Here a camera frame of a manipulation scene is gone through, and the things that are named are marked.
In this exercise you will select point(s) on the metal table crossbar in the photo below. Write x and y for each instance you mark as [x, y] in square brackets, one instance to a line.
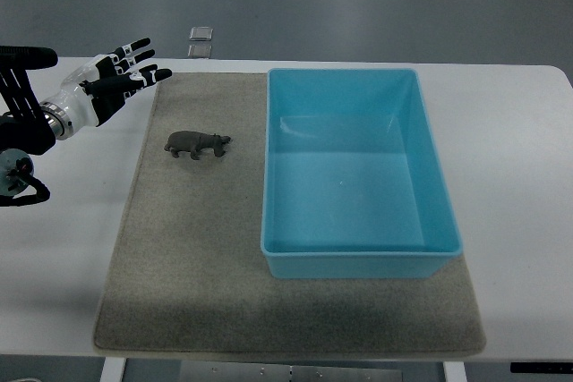
[205, 371]

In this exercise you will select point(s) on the white table leg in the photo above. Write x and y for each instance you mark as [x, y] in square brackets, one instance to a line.
[113, 370]
[454, 371]

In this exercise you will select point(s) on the white left table leg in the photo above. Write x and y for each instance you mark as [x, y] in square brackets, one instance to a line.
[113, 370]

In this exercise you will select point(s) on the white right table leg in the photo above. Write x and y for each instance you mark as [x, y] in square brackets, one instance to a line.
[454, 371]

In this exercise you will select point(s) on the blue plastic box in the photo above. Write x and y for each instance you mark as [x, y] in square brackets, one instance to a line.
[353, 186]

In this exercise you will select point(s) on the lower floor socket plate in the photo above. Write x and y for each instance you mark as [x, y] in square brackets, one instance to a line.
[199, 51]

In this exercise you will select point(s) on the grey felt mat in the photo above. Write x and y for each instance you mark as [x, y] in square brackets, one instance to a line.
[188, 275]

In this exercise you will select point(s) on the floor socket plate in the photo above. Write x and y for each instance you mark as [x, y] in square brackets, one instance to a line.
[201, 33]
[199, 51]

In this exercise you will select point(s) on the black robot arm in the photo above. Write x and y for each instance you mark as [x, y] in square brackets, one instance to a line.
[25, 130]

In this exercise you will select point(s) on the upper floor socket plate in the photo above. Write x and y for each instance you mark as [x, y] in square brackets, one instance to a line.
[201, 33]

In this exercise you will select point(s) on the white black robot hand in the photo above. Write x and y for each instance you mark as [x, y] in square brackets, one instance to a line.
[96, 91]

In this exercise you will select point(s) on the black table control panel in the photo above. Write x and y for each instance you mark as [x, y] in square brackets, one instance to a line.
[542, 367]

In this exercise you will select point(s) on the brown toy hippo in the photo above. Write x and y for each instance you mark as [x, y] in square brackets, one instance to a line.
[194, 143]

